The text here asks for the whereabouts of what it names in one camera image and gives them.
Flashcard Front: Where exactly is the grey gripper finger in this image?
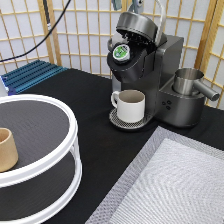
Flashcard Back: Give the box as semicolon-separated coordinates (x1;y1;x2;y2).
111;0;122;10
129;0;144;13

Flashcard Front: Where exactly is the white green coffee pod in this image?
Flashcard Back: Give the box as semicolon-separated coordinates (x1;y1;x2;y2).
113;44;130;62

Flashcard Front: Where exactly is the grey coffee machine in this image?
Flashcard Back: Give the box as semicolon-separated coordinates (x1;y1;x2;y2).
107;9;205;130

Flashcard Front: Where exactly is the wooden shoji folding screen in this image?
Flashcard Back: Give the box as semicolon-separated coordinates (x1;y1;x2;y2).
0;0;224;110

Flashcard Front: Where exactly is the steel milk frother jug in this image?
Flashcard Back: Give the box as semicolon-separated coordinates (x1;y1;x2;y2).
173;68;219;101

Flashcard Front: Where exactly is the white ceramic mug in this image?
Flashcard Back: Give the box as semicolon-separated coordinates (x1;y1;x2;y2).
111;90;145;123

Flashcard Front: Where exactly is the blue ridged metal rack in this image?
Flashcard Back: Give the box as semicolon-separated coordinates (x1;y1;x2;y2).
2;60;66;95

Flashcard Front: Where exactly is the white two-tier round shelf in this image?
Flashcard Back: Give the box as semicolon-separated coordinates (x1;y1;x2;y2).
0;94;82;224

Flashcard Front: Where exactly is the grey woven placemat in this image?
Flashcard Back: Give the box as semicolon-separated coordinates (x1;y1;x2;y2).
85;127;224;224

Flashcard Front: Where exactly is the tan wooden cup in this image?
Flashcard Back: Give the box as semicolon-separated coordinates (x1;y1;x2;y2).
0;128;18;172

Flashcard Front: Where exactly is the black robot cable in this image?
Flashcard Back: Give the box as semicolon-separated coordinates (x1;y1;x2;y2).
0;0;73;64

